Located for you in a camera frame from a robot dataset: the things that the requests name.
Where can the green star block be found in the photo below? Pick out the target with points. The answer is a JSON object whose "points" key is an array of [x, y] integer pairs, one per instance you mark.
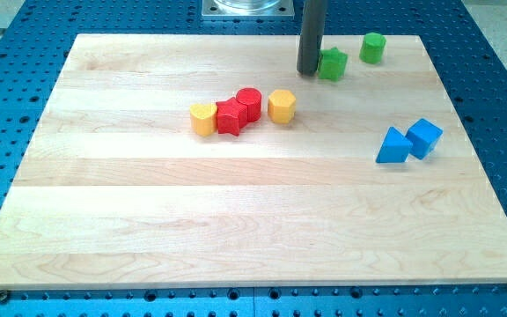
{"points": [[332, 64]]}

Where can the red star block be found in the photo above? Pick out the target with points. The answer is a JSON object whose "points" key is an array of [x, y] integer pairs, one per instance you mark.
{"points": [[231, 116]]}

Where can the yellow hexagon block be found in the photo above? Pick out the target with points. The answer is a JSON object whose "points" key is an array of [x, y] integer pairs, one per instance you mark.
{"points": [[281, 106]]}

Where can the red cylinder block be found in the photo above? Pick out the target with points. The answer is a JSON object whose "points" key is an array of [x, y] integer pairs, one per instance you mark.
{"points": [[251, 98]]}

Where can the yellow heart block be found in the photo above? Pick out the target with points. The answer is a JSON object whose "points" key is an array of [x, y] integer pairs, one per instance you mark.
{"points": [[203, 118]]}

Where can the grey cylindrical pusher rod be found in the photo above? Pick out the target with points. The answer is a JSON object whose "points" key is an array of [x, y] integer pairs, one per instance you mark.
{"points": [[312, 30]]}

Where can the light wooden board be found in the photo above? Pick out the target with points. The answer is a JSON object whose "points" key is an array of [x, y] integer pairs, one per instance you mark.
{"points": [[116, 190]]}

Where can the blue triangle block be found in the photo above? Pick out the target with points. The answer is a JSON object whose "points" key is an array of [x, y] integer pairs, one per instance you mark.
{"points": [[395, 147]]}

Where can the green cylinder block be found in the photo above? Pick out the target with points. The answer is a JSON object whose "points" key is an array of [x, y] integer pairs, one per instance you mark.
{"points": [[372, 48]]}

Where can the blue cube block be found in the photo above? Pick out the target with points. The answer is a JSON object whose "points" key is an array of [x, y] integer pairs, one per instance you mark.
{"points": [[424, 136]]}

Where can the brass board clamp screw left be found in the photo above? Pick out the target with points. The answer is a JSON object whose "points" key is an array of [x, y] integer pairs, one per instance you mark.
{"points": [[4, 296]]}

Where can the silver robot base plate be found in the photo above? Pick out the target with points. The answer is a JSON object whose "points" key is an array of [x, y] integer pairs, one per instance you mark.
{"points": [[247, 8]]}

